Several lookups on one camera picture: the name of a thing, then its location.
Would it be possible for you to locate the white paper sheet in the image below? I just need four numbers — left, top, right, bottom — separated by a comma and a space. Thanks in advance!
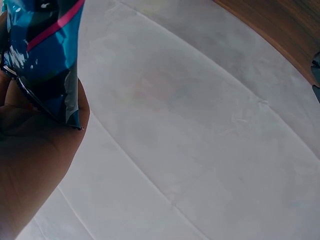
15, 0, 320, 240

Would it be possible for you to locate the blue snack packet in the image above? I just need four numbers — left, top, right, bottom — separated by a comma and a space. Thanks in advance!
0, 0, 86, 131

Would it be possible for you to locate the dark glossy object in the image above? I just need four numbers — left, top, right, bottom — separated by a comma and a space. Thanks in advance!
310, 51, 320, 104

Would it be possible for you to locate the person's left hand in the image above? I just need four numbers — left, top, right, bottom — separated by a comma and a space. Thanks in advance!
0, 12, 91, 240

